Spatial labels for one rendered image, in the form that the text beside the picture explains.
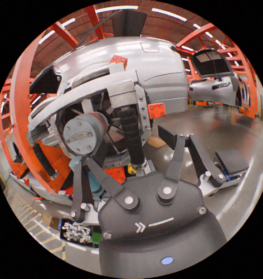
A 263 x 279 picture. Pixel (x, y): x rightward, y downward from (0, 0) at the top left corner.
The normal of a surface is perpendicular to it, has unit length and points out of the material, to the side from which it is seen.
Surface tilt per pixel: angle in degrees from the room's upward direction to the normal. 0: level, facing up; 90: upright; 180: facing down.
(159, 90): 90
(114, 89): 90
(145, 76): 90
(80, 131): 90
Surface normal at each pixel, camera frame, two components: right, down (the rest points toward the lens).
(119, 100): 0.11, 0.39
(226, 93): -0.68, 0.44
